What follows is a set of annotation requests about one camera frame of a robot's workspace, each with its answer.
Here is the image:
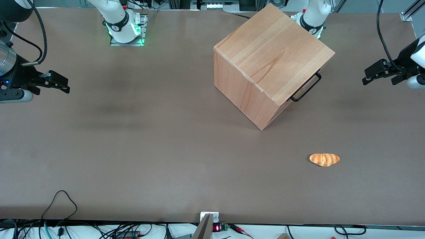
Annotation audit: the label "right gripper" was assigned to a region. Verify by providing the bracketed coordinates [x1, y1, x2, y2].
[0, 55, 70, 101]

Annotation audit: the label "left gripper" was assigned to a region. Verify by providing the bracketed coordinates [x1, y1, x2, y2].
[362, 39, 423, 86]

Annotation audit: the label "black metal drawer handle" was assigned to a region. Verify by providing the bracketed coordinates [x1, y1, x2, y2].
[290, 72, 322, 102]

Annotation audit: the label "light wooden drawer cabinet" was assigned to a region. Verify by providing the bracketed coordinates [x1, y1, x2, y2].
[213, 3, 336, 131]

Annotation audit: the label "orange striped toy bread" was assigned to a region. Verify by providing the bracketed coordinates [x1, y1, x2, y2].
[309, 153, 340, 167]

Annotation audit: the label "orange black electronic box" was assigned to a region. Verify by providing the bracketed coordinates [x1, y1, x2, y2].
[116, 230, 140, 239]

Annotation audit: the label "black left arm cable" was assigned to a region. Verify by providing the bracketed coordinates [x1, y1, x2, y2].
[376, 0, 407, 72]

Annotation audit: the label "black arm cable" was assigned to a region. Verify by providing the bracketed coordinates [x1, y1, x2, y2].
[3, 0, 48, 66]
[376, 0, 407, 72]

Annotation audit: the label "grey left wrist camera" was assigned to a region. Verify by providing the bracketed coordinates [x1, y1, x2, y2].
[407, 74, 425, 89]

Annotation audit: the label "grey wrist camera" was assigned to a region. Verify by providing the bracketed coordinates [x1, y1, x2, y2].
[0, 89, 34, 104]
[407, 74, 425, 89]

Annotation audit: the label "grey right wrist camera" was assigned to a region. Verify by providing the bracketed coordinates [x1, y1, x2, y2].
[0, 89, 34, 104]

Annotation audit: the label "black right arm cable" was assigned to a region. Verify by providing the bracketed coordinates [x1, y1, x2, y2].
[3, 0, 48, 66]

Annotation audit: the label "aluminium frame profile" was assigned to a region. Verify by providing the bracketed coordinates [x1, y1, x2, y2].
[400, 0, 425, 22]

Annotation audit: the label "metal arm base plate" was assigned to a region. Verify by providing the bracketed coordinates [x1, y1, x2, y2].
[110, 10, 149, 46]

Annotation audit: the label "black looped table cable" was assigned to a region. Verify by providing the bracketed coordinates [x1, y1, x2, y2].
[41, 190, 78, 220]

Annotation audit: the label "black coiled cable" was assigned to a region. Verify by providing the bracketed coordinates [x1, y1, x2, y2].
[334, 225, 367, 236]

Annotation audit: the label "grey metal camera bracket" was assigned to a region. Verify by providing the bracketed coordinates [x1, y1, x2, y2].
[192, 211, 220, 239]

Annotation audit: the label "red clip lead wires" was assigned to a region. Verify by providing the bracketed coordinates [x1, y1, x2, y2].
[228, 224, 254, 239]

